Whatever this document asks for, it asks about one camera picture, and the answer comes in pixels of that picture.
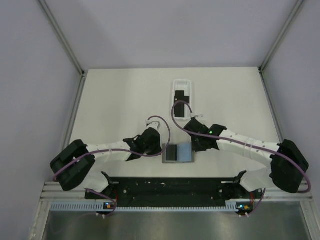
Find black VIP credit card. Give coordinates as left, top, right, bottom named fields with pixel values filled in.
left=165, top=144, right=178, bottom=162

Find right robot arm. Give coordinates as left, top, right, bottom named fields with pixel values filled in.
left=184, top=117, right=309, bottom=198

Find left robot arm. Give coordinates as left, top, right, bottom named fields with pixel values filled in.
left=50, top=127, right=162, bottom=199

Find black cards in tray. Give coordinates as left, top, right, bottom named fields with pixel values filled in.
left=174, top=90, right=190, bottom=118

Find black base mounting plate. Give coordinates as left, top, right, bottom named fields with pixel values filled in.
left=84, top=176, right=265, bottom=207

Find white plastic tray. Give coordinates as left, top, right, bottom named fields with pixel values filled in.
left=171, top=79, right=193, bottom=121

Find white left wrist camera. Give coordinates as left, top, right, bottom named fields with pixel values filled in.
left=146, top=120, right=161, bottom=131

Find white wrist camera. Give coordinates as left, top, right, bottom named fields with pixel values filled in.
left=146, top=120, right=161, bottom=131
left=190, top=113, right=204, bottom=119

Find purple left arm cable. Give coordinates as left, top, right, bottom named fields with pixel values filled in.
left=52, top=115, right=172, bottom=216

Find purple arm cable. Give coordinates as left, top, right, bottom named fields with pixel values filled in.
left=52, top=115, right=172, bottom=216
left=171, top=100, right=312, bottom=217

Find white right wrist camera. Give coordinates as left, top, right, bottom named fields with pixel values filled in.
left=190, top=113, right=204, bottom=119

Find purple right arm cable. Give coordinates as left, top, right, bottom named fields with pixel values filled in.
left=171, top=100, right=312, bottom=217

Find aluminium frame rail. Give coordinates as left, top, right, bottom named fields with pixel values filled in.
left=40, top=182, right=313, bottom=202

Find grey slotted cable duct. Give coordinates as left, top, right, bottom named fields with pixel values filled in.
left=50, top=201, right=249, bottom=213

